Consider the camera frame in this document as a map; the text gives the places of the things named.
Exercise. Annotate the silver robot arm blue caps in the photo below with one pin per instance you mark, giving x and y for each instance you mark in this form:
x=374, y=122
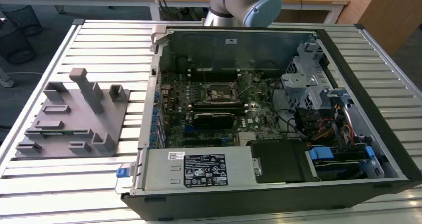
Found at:
x=230, y=4

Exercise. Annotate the CPU socket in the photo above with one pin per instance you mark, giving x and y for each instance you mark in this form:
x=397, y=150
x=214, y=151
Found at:
x=219, y=94

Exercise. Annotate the black RAM slot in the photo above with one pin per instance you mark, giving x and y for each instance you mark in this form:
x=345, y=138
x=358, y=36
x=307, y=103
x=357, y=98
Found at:
x=214, y=77
x=214, y=72
x=218, y=111
x=218, y=106

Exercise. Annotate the small black graphics card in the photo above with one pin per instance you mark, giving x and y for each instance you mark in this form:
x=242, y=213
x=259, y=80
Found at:
x=214, y=121

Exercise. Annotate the green motherboard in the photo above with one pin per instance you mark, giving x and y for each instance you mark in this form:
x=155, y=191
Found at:
x=260, y=115

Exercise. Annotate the silver chipset heatsink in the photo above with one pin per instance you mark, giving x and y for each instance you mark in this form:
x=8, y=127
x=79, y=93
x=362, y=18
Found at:
x=247, y=137

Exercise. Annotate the round silver coin battery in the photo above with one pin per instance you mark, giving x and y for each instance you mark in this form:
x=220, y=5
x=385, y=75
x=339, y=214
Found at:
x=256, y=78

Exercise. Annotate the silver metal drive cage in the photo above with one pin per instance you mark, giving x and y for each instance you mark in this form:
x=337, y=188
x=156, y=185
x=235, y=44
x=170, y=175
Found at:
x=297, y=85

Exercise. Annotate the silver power supply unit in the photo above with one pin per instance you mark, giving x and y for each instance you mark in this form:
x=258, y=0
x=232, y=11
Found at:
x=158, y=164

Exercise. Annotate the blue release latch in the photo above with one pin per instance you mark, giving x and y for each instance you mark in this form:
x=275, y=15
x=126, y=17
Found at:
x=122, y=172

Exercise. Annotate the hard disk in blue carrier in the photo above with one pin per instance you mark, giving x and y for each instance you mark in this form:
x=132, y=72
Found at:
x=321, y=153

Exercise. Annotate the black open PC case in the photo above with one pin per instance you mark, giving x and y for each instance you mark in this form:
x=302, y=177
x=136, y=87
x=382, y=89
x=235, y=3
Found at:
x=230, y=204

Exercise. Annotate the grey plastic parts rack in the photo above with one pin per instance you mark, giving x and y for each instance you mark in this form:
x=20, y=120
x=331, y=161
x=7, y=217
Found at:
x=75, y=125

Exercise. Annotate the green RAM stick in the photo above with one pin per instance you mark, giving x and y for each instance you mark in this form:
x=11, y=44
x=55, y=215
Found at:
x=71, y=132

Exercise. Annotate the white stand foot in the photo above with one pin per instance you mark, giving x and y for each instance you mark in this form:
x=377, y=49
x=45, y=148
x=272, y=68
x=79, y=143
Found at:
x=7, y=81

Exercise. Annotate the black mesh waste bin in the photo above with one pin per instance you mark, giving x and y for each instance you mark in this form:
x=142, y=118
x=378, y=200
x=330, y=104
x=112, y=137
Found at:
x=15, y=46
x=24, y=17

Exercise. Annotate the wooden cabinet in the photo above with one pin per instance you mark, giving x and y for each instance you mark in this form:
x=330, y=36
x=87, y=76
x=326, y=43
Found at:
x=389, y=16

